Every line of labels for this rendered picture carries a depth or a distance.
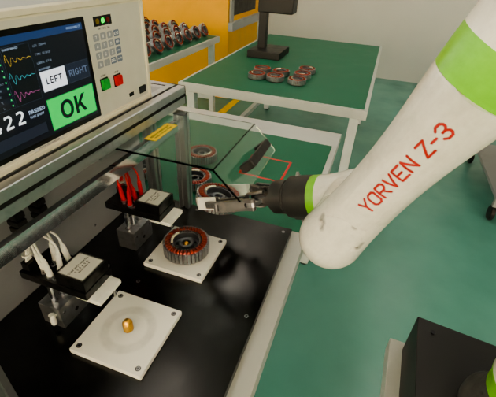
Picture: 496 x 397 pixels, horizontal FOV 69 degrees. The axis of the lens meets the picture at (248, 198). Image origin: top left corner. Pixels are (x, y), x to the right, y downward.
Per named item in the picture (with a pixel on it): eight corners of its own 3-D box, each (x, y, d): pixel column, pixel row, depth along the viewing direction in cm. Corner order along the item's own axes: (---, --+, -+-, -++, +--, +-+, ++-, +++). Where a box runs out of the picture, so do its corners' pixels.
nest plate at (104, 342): (182, 314, 75) (181, 310, 74) (141, 380, 63) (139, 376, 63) (120, 294, 79) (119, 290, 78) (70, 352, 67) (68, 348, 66)
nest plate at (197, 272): (226, 243, 94) (226, 239, 94) (201, 283, 82) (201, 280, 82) (175, 229, 98) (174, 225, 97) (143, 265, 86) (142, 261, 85)
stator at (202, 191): (246, 207, 94) (249, 194, 92) (220, 221, 85) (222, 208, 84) (214, 189, 99) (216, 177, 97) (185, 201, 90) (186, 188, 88)
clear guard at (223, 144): (275, 150, 87) (278, 127, 84) (241, 202, 68) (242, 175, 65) (157, 127, 96) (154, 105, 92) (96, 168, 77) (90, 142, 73)
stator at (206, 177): (213, 191, 118) (213, 181, 116) (179, 194, 116) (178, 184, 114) (209, 174, 127) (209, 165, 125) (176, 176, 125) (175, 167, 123)
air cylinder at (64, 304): (91, 300, 77) (86, 282, 74) (65, 328, 71) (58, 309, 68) (72, 293, 78) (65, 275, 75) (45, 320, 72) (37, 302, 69)
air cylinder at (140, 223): (153, 233, 96) (150, 217, 93) (136, 250, 90) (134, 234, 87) (136, 228, 97) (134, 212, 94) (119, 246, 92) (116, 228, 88)
